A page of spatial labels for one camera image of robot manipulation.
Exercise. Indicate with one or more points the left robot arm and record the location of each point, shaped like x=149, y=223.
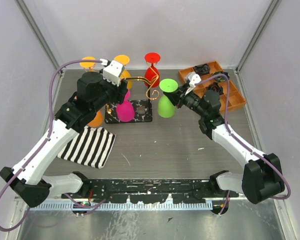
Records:
x=27, y=178

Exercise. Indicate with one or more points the orange plastic wine glass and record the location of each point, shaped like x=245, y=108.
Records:
x=97, y=121

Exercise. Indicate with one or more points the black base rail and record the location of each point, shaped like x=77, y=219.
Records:
x=149, y=191

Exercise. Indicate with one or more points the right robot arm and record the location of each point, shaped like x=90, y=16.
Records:
x=262, y=176

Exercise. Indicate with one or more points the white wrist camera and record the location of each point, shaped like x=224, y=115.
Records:
x=192, y=78
x=112, y=71

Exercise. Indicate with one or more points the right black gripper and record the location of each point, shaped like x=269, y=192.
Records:
x=174, y=97

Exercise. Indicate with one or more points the black white striped cloth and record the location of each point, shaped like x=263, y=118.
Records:
x=92, y=147

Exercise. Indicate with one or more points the yellow plastic wine glass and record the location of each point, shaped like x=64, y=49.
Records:
x=88, y=66

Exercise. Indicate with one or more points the pink plastic wine glass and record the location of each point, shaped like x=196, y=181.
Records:
x=125, y=111

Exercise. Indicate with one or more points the red plastic wine glass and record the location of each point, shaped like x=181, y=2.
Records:
x=152, y=74

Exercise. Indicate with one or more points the white slotted cable duct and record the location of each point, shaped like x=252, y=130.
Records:
x=165, y=206

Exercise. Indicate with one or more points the dark red rose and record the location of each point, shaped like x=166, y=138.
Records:
x=216, y=88

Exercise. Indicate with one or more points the dark green rose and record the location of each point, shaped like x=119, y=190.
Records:
x=221, y=76

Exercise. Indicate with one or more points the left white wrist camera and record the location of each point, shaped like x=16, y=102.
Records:
x=112, y=71

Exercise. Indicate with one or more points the gold wine glass rack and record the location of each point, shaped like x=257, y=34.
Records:
x=142, y=107

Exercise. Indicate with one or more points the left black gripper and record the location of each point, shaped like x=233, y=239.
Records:
x=120, y=91

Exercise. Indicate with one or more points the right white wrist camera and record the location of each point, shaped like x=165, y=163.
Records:
x=192, y=78

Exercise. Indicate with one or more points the dark rose top left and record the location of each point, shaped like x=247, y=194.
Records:
x=202, y=69

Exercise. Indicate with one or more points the green plastic wine glass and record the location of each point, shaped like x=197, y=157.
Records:
x=165, y=108

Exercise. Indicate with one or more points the orange compartment tray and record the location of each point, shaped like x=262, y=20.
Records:
x=235, y=101

